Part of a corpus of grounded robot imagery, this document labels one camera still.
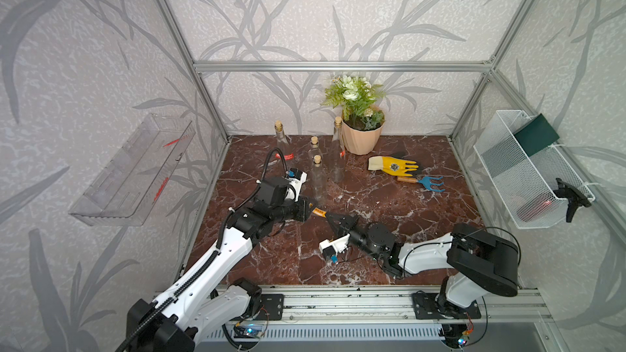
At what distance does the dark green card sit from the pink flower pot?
487 mm

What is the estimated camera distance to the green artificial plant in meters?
0.96

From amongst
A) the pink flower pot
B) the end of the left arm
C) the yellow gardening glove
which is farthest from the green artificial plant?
the end of the left arm

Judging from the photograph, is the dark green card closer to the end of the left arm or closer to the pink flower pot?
the pink flower pot

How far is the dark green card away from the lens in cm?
70

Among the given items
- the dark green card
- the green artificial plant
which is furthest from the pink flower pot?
the dark green card

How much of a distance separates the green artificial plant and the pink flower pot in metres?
0.04

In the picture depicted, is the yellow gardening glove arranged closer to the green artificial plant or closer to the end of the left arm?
the green artificial plant

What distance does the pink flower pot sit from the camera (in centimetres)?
103

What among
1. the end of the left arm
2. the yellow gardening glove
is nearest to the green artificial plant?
the yellow gardening glove

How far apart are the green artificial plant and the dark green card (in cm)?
49

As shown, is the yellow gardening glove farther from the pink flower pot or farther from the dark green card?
the dark green card
